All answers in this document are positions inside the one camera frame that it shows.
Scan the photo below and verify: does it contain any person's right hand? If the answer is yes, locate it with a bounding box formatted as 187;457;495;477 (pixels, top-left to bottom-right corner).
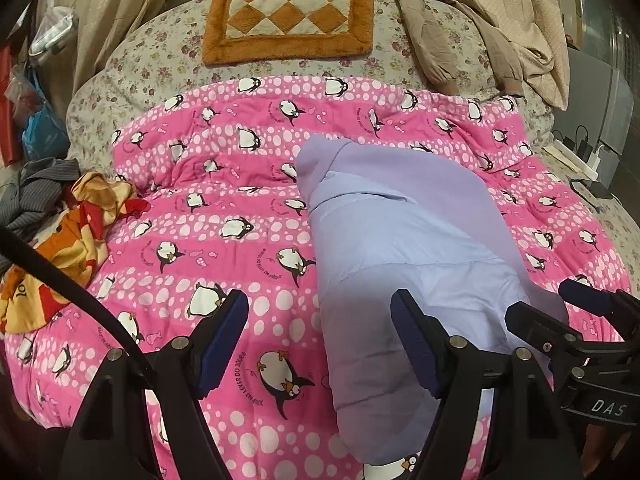
582;427;631;480

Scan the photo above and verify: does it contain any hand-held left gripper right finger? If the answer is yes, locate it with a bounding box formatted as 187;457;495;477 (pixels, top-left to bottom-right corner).
390;289;583;480

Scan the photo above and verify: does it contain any pink penguin print blanket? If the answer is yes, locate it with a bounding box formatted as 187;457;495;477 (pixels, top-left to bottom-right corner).
0;74;628;480

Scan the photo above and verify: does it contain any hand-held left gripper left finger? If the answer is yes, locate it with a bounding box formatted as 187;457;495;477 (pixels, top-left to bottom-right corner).
62;289;250;480

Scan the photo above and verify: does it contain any white power strip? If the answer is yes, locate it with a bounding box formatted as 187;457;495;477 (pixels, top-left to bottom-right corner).
545;141;601;181

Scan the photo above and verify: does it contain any floral bedsheet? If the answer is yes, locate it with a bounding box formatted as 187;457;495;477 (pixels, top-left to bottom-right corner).
65;0;640;286

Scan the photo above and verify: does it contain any grey striped garment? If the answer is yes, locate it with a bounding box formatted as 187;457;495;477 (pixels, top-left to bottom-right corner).
0;157;83;271

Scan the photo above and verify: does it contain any grey cabinet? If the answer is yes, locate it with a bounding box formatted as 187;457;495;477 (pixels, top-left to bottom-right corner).
552;47;640;161

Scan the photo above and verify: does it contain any red plastic bag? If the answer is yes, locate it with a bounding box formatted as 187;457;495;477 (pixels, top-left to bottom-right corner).
0;45;21;166

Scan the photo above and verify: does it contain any orange checkered plush mat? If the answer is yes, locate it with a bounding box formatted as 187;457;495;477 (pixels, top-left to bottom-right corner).
202;0;375;66

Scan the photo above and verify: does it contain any clear plastic bag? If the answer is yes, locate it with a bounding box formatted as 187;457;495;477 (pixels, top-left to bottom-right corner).
29;0;80;68

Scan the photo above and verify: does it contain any blue plastic bag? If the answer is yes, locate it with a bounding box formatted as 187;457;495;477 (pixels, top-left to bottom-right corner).
20;70;68;161

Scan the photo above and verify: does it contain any orange yellow printed cloth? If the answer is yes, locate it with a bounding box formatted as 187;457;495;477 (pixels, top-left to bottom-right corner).
0;171;151;335

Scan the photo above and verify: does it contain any light beige textured cloth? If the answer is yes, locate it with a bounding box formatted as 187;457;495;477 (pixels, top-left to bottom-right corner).
440;0;571;111

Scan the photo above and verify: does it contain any black cable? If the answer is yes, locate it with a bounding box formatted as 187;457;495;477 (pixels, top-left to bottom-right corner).
0;225;156;391

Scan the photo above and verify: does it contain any taupe beige garment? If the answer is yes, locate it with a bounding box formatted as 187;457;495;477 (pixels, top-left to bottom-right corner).
337;0;526;97

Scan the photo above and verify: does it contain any beige curtain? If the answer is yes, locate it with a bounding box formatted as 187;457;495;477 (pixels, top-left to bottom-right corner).
70;0;191;81

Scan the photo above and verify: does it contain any black charger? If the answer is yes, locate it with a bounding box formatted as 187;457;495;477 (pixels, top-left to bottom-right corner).
560;127;593;158

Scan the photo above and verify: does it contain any lilac purple jacket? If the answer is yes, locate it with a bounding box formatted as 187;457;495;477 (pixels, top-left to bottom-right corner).
295;134;571;466

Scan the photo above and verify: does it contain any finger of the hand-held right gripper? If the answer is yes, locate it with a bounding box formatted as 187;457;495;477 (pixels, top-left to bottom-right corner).
557;279;640;333
505;301;630;376

